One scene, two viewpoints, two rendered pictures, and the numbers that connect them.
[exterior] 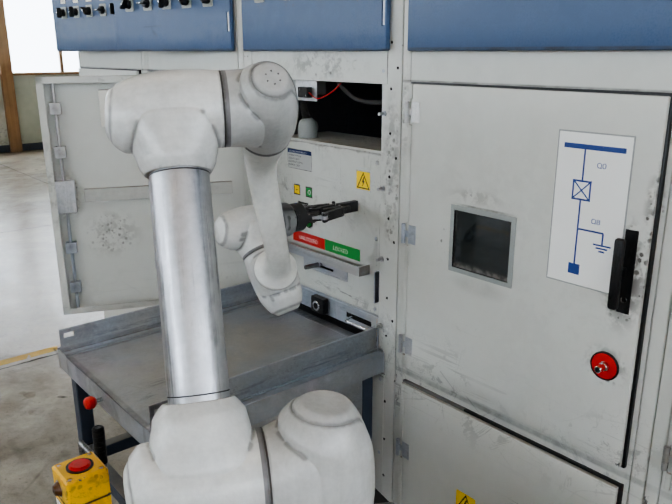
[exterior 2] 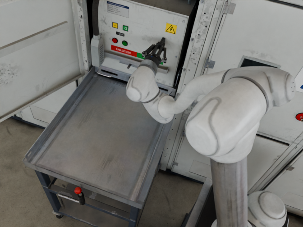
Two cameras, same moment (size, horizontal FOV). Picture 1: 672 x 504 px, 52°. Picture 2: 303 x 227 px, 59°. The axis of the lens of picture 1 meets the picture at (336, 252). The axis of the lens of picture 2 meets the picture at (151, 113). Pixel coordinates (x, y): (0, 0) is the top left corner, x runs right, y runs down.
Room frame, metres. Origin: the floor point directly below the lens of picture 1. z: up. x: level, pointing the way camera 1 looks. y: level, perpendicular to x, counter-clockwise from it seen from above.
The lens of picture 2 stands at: (0.95, 0.70, 2.04)
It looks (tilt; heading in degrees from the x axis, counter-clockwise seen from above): 49 degrees down; 321
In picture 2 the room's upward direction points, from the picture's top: 9 degrees clockwise
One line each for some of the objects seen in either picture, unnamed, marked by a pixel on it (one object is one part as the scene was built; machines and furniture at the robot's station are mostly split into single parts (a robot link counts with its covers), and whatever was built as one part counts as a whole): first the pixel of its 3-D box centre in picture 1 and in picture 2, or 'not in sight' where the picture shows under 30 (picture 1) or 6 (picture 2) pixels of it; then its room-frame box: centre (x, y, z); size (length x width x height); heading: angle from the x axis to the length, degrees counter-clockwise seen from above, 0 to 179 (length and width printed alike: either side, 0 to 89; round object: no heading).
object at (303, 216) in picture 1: (302, 215); (152, 61); (1.78, 0.09, 1.23); 0.09 x 0.08 x 0.07; 130
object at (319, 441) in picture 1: (320, 459); (260, 214); (0.99, 0.03, 1.00); 0.18 x 0.16 x 0.22; 103
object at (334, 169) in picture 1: (323, 224); (137, 45); (2.01, 0.04, 1.15); 0.48 x 0.01 x 0.48; 40
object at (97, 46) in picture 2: not in sight; (97, 50); (2.12, 0.22, 1.09); 0.08 x 0.05 x 0.17; 130
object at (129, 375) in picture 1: (219, 359); (110, 131); (1.76, 0.33, 0.82); 0.68 x 0.62 x 0.06; 130
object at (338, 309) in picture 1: (328, 302); (135, 77); (2.02, 0.02, 0.89); 0.54 x 0.05 x 0.06; 40
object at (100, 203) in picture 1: (155, 193); (24, 42); (2.17, 0.58, 1.21); 0.63 x 0.07 x 0.74; 107
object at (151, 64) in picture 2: (280, 220); (147, 70); (1.73, 0.14, 1.23); 0.09 x 0.06 x 0.09; 40
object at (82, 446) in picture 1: (92, 467); (71, 201); (1.58, 0.64, 0.59); 0.17 x 0.03 x 0.30; 41
